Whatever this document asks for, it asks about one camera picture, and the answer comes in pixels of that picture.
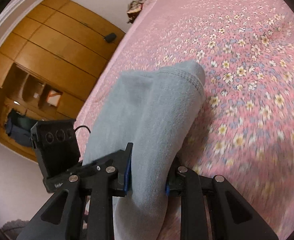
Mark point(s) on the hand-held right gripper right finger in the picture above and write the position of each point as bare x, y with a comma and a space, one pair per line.
174, 182

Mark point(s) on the grey pants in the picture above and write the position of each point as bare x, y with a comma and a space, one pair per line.
147, 117

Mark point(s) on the orange white box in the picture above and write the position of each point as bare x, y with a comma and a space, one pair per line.
53, 100

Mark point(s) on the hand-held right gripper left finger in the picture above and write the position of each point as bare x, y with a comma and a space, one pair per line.
127, 177

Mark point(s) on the pink floral bed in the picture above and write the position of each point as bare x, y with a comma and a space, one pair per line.
237, 67

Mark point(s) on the wooden wardrobe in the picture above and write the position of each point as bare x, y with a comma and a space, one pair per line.
56, 42

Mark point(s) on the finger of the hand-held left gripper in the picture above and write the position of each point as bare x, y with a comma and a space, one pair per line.
94, 165

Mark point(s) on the small black device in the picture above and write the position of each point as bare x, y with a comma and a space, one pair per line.
110, 37

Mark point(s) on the dark bag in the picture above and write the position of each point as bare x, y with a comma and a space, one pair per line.
19, 130

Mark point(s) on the pile of clothes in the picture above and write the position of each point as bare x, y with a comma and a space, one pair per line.
137, 5

